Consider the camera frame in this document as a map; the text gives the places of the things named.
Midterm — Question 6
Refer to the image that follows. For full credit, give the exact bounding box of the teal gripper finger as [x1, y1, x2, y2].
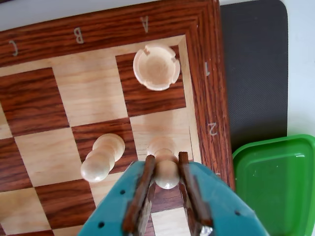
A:
[78, 154, 157, 236]
[178, 151, 273, 236]

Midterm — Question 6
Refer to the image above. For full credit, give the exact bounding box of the light wooden pawn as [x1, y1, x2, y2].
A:
[146, 136, 182, 190]
[80, 133, 126, 183]

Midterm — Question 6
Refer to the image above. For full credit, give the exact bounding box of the green plastic lid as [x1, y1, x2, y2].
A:
[232, 134, 315, 236]

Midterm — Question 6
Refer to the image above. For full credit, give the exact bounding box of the wooden folding chessboard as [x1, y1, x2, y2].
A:
[0, 0, 236, 236]

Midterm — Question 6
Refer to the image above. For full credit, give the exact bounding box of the dark grey mat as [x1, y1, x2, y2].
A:
[220, 0, 289, 151]

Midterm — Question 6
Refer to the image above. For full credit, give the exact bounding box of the light wooden rook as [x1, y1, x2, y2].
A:
[132, 43, 181, 92]

